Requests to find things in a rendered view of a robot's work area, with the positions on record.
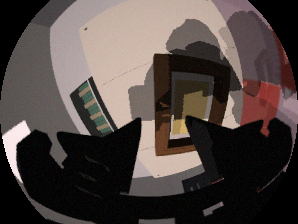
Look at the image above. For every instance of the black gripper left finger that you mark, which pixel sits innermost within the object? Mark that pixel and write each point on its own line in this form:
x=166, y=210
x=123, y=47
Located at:
x=116, y=153

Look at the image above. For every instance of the dark brown picture frame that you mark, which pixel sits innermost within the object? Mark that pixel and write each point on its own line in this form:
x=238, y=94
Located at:
x=186, y=86

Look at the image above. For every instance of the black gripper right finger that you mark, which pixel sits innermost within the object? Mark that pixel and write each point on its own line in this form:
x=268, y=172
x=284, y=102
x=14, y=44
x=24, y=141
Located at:
x=218, y=146

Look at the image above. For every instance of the dark grey flat panel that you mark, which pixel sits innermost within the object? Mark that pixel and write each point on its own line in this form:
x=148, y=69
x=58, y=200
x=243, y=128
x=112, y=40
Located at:
x=119, y=45

